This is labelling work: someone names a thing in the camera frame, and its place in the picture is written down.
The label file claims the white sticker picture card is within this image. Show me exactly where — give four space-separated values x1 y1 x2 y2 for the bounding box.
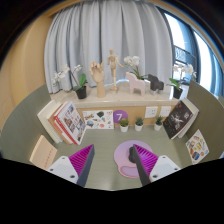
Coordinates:
82 109 115 130

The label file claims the small succulent in white pot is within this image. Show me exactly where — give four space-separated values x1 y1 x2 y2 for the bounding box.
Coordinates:
153 115 164 132
119 117 130 133
134 116 145 132

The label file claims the black cover book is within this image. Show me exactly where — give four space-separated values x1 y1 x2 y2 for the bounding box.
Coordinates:
162 99 195 140

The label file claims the purple round number sign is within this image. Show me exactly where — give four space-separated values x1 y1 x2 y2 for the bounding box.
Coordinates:
112 109 129 125

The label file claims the white wall socket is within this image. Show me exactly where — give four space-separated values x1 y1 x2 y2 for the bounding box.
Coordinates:
159 105 172 118
144 105 159 119

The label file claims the red-edged picture book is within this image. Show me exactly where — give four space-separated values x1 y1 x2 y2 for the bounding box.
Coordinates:
53 101 88 146

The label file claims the pink horse figurine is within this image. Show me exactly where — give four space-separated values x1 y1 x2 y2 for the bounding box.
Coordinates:
124 71 147 97

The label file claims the wooden hand model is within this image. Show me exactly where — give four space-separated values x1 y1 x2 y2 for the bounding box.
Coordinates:
88 60 106 99

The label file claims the wooden artist mannequin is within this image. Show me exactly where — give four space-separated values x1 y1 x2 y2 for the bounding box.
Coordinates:
106 48 125 93

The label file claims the wooden ledge shelf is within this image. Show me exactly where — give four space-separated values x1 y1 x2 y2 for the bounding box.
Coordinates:
49 84 181 126

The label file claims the white food illustration card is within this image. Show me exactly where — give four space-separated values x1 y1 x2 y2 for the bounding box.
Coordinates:
185 128 210 165

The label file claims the beige card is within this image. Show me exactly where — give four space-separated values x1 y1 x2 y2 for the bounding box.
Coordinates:
29 134 58 171

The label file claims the dark grey horse figurine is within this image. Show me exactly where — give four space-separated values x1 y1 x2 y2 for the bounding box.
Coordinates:
147 73 165 94

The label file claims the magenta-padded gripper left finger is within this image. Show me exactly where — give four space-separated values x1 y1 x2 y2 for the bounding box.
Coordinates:
45 144 95 188

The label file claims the green felt partition panel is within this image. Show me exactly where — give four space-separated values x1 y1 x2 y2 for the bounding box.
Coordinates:
186 79 224 161
0 83 56 161

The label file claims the thick white book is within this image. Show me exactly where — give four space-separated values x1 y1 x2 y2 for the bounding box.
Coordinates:
36 99 64 144

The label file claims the dark-framed window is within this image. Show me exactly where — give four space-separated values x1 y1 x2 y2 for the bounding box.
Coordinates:
156 6 224 98

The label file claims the purple round mouse pad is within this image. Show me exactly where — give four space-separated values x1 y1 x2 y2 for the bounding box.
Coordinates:
113 139 154 179

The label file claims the light grey curtain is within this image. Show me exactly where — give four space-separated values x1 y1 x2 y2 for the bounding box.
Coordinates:
44 0 174 94

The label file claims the orange-brown book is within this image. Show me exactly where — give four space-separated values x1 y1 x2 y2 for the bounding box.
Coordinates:
47 109 73 145

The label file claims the white orchid in black pot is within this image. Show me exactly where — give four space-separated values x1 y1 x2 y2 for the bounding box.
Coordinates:
167 63 198 100
52 64 89 100
123 55 149 81

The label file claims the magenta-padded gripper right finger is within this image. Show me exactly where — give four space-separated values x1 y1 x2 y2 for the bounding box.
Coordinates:
132 143 181 187

